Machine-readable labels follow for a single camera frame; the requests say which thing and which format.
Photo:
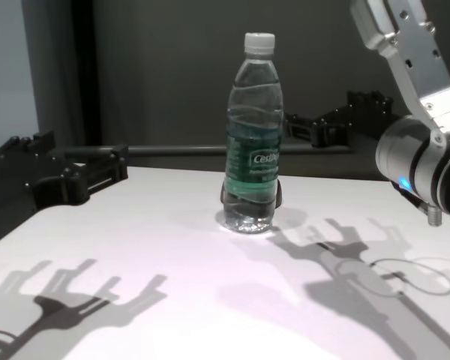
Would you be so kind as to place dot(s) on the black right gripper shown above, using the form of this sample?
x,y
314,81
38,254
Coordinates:
x,y
345,127

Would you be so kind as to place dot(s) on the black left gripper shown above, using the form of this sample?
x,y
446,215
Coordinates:
x,y
11,180

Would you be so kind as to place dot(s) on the clear water bottle green label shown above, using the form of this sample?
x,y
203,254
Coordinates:
x,y
255,112

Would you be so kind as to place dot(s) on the small black object behind bottle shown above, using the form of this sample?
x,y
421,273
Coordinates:
x,y
279,195

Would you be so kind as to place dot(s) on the black vertical wall post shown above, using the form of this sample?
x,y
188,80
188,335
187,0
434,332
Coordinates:
x,y
86,75

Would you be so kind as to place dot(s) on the slim grey wall handrail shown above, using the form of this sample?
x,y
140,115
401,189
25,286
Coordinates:
x,y
165,150

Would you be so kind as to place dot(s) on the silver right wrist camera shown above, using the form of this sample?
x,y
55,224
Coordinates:
x,y
408,56

